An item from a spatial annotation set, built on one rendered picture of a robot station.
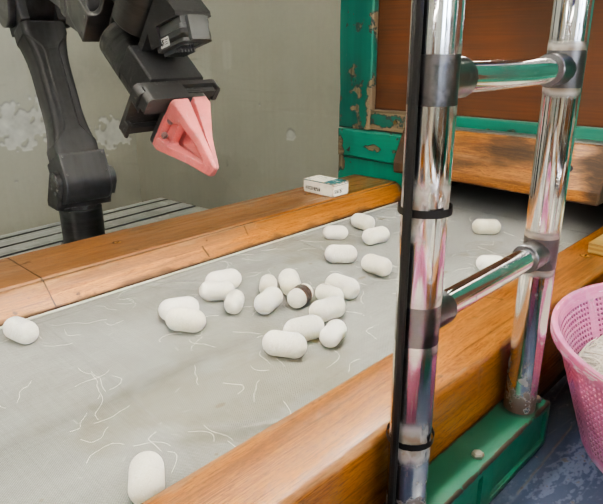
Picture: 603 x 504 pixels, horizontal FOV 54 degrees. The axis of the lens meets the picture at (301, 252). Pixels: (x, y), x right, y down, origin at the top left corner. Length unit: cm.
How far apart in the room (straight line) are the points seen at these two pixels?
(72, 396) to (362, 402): 21
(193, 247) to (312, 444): 39
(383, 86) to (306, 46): 116
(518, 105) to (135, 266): 55
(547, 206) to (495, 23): 52
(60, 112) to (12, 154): 174
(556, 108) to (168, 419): 32
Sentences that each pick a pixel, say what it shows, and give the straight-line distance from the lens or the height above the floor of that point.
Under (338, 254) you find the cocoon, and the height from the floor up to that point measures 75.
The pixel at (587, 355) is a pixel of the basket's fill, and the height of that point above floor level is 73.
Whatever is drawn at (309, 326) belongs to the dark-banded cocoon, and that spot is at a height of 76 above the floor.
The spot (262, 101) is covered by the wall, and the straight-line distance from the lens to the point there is 230.
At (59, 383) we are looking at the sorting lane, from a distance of 48.
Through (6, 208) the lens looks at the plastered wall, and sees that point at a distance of 268.
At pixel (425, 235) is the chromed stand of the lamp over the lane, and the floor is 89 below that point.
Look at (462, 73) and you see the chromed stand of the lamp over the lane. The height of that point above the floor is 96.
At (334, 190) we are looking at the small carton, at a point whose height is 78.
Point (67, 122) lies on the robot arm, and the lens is 93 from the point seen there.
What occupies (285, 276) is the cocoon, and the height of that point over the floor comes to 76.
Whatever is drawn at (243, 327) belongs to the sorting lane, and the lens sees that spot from 53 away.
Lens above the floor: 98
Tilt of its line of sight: 19 degrees down
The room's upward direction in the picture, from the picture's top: straight up
